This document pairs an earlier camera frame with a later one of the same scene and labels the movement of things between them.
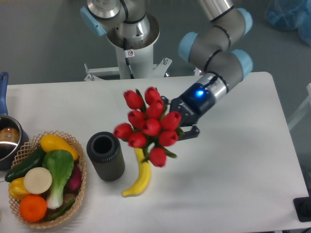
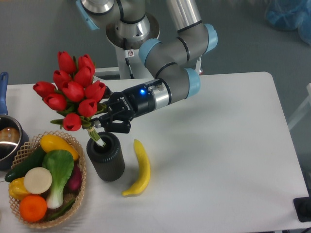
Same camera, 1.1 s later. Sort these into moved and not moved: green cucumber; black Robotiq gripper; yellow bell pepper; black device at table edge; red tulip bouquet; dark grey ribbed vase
Moved: red tulip bouquet; black Robotiq gripper
Not moved: black device at table edge; dark grey ribbed vase; green cucumber; yellow bell pepper
